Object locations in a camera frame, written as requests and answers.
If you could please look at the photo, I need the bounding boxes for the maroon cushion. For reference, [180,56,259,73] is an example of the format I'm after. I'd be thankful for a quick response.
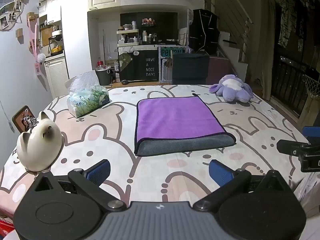
[208,57,238,86]

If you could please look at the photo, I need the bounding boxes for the beige curtain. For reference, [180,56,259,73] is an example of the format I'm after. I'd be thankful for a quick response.
[261,0,276,101]

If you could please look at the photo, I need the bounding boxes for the purple plush toy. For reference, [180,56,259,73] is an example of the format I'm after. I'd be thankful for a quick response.
[209,74,254,103]

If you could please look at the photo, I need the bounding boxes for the white staircase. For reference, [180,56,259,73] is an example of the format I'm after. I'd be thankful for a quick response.
[217,31,248,81]

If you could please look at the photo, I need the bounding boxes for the dark chair back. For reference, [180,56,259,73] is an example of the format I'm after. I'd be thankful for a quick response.
[172,53,210,85]

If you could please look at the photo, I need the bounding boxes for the wall photo display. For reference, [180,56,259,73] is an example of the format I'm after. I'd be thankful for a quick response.
[0,0,30,32]

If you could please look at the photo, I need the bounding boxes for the grey trash bin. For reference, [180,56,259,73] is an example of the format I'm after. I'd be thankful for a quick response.
[95,68,112,86]

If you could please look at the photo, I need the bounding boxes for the white kitchen cabinet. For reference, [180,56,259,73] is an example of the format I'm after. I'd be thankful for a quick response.
[45,56,70,97]

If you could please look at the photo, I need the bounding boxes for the white grid rack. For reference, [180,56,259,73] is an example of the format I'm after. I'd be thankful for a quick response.
[159,57,173,83]

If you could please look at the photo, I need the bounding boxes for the green leaf tissue pack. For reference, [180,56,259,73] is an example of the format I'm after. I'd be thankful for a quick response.
[66,85,111,119]

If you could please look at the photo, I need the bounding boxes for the green sign plate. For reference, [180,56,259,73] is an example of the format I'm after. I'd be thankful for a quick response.
[160,48,184,58]

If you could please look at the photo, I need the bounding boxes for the black jacket with white trim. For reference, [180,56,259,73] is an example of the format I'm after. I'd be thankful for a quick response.
[188,8,221,56]

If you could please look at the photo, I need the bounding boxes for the pink lanyard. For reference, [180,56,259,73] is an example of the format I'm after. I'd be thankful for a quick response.
[27,17,42,76]

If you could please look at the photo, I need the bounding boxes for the white ceramic cat figurine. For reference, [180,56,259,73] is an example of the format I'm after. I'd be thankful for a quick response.
[16,110,63,173]

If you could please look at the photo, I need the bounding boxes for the white storage rack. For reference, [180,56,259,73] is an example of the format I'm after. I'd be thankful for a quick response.
[117,28,140,47]

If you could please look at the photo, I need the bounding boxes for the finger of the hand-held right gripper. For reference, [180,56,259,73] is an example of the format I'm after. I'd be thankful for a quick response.
[276,139,311,156]
[302,127,320,138]

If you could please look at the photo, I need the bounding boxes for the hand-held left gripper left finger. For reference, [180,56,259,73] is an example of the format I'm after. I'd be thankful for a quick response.
[27,159,127,212]

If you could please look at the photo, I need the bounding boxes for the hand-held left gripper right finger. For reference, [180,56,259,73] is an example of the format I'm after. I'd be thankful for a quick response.
[192,159,297,212]

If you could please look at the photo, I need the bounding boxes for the black lettered cabinet curtain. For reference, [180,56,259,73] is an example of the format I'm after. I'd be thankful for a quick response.
[118,48,159,82]

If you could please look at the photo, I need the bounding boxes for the small wooden frame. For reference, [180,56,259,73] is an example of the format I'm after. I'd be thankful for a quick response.
[12,105,38,133]

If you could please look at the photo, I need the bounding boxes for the hanging floral garment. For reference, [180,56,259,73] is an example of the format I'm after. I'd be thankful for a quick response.
[278,0,308,48]

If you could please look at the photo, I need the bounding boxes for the red packet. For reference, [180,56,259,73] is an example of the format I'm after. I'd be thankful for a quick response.
[0,216,16,240]

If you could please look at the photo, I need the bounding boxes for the black balcony railing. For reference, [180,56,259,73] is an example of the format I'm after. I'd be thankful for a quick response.
[271,55,320,118]

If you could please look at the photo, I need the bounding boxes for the purple and grey towel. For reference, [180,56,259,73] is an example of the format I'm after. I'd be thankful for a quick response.
[134,95,237,157]

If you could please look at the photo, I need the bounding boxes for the metal wire ornament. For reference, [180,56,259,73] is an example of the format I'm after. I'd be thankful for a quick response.
[23,116,38,131]

